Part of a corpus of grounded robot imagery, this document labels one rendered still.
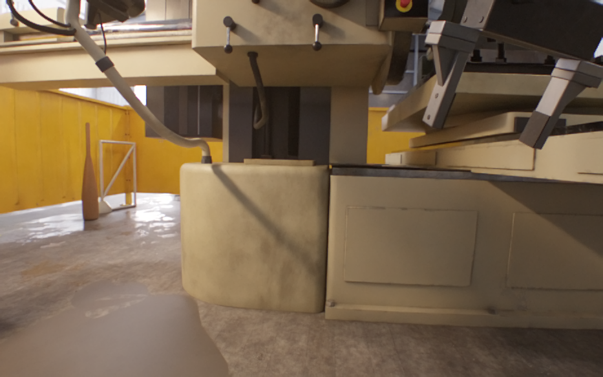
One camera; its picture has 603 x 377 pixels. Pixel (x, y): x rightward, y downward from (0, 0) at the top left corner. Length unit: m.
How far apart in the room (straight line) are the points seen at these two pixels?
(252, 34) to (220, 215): 0.71
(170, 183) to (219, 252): 2.82
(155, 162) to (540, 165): 3.87
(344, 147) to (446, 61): 1.47
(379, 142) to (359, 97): 1.81
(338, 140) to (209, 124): 0.79
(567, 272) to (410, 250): 0.63
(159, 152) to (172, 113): 2.10
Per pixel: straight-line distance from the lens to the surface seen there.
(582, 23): 0.41
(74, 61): 2.00
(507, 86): 1.14
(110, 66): 1.02
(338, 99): 1.82
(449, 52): 0.36
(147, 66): 1.74
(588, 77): 0.45
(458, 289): 1.38
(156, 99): 2.13
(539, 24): 0.38
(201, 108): 1.98
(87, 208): 3.47
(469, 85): 1.09
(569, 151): 0.89
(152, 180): 4.19
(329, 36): 1.22
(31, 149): 3.42
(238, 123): 1.88
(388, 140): 3.61
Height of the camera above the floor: 0.63
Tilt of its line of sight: 5 degrees down
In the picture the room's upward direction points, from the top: 1 degrees clockwise
